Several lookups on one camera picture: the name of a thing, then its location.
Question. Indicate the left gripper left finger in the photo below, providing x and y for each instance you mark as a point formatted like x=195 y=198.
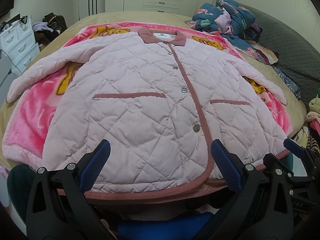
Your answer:
x=57 y=207

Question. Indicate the blue flamingo print quilt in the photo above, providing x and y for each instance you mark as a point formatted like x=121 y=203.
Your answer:
x=236 y=24

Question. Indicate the beige bed cover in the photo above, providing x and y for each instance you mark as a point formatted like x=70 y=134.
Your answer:
x=295 y=108

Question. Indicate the pink quilted jacket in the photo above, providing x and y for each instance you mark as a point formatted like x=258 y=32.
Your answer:
x=160 y=98

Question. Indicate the white drawer cabinet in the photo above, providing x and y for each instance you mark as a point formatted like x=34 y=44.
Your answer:
x=18 y=44

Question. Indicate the grey desk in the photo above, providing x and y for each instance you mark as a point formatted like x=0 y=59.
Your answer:
x=6 y=77

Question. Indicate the pink cartoon bear blanket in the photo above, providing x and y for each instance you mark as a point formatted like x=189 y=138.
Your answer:
x=25 y=122

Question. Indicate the dark clothes pile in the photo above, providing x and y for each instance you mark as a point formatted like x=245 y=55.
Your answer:
x=49 y=29

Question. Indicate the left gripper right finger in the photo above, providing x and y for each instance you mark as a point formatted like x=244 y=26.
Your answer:
x=262 y=208

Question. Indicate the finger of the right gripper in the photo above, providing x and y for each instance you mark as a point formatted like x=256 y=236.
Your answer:
x=294 y=148

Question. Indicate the grey quilted headboard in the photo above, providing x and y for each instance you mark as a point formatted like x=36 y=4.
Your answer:
x=298 y=59

